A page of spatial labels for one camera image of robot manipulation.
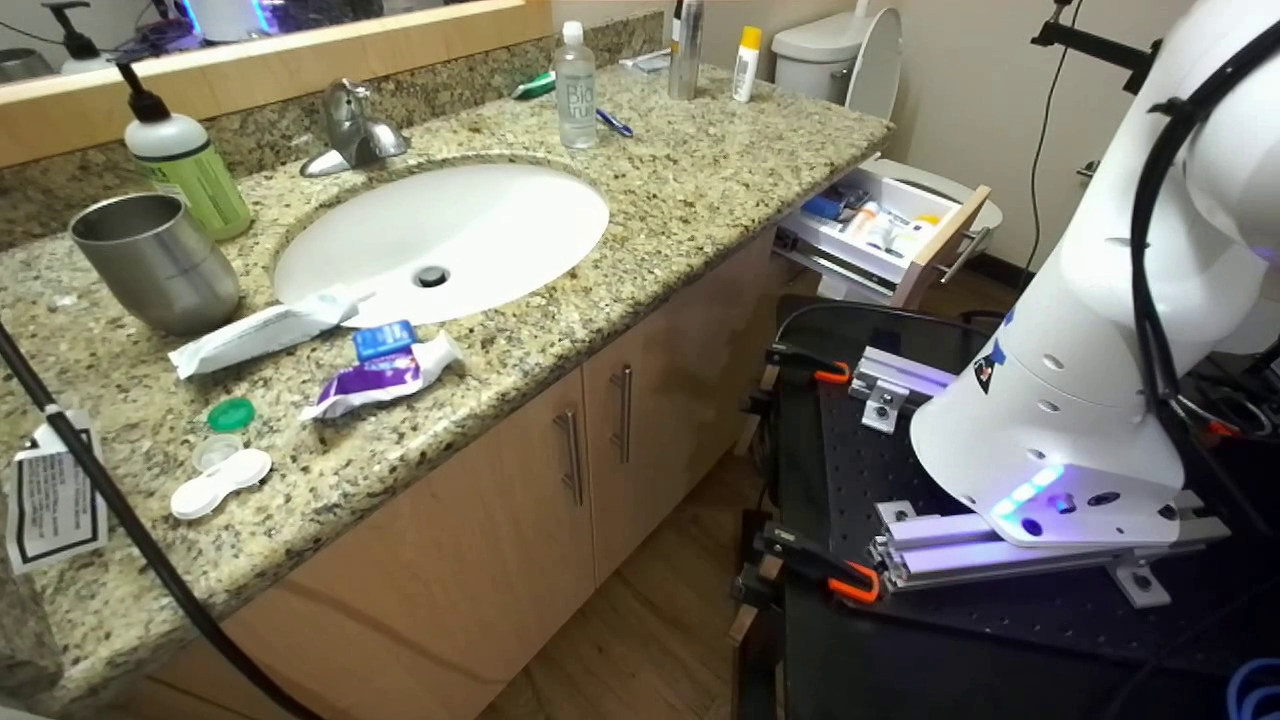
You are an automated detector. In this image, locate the blue purple small box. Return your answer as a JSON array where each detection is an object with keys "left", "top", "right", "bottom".
[{"left": 799, "top": 184, "right": 874, "bottom": 226}]

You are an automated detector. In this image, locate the purple white toothpaste tube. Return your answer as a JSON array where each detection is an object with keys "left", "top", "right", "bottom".
[{"left": 301, "top": 333, "right": 468, "bottom": 426}]

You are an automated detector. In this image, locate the orange clamp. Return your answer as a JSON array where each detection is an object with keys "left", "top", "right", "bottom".
[
  {"left": 808, "top": 357, "right": 859, "bottom": 397},
  {"left": 821, "top": 556, "right": 887, "bottom": 612}
]

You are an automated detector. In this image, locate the chrome sink faucet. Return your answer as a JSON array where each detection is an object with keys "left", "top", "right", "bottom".
[{"left": 295, "top": 74, "right": 411, "bottom": 180}]

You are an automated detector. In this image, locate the wooden vanity cabinet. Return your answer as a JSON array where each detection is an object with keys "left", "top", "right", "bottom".
[{"left": 76, "top": 222, "right": 805, "bottom": 720}]

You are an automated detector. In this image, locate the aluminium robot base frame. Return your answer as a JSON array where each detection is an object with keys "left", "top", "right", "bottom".
[{"left": 852, "top": 339, "right": 1234, "bottom": 617}]

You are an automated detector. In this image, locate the black robot cart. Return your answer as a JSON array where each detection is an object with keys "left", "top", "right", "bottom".
[{"left": 737, "top": 295, "right": 1280, "bottom": 720}]

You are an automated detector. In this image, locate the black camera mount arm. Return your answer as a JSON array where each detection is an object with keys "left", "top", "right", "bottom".
[{"left": 1030, "top": 0, "right": 1155, "bottom": 96}]

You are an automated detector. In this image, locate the black power cable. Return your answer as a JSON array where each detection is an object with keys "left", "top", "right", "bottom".
[{"left": 0, "top": 322, "right": 317, "bottom": 720}]

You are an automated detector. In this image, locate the small jar green lid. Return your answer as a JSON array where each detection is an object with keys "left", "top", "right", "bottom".
[{"left": 191, "top": 392, "right": 259, "bottom": 470}]

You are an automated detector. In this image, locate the white cable tag label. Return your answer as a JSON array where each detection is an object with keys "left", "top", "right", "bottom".
[{"left": 4, "top": 415, "right": 111, "bottom": 577}]

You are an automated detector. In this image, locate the white oval sink basin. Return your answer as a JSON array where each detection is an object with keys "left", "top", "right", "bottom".
[{"left": 274, "top": 155, "right": 614, "bottom": 333}]

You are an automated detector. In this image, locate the wood framed wall mirror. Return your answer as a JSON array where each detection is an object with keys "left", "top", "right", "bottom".
[{"left": 0, "top": 0, "right": 551, "bottom": 172}]

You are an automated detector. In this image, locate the white toilet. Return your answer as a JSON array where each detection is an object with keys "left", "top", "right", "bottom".
[{"left": 769, "top": 3, "right": 906, "bottom": 123}]

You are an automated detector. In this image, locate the open white vanity drawer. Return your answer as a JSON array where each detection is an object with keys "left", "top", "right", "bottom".
[{"left": 774, "top": 155, "right": 995, "bottom": 313}]

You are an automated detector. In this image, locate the clear plastic bottle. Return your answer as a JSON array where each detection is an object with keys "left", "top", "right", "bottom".
[{"left": 551, "top": 16, "right": 604, "bottom": 155}]

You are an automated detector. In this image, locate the metal cabinet door handle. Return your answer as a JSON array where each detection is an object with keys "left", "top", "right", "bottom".
[
  {"left": 551, "top": 402, "right": 592, "bottom": 509},
  {"left": 607, "top": 359, "right": 642, "bottom": 467}
]

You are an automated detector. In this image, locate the small blue packet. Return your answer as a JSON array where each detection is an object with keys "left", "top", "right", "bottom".
[{"left": 352, "top": 317, "right": 422, "bottom": 369}]

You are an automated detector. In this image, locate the white bottle yellow cap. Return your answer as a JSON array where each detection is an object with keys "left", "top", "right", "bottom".
[{"left": 729, "top": 24, "right": 769, "bottom": 108}]

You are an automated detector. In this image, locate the green soap pump bottle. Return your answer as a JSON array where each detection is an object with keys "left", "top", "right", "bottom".
[{"left": 111, "top": 55, "right": 257, "bottom": 248}]

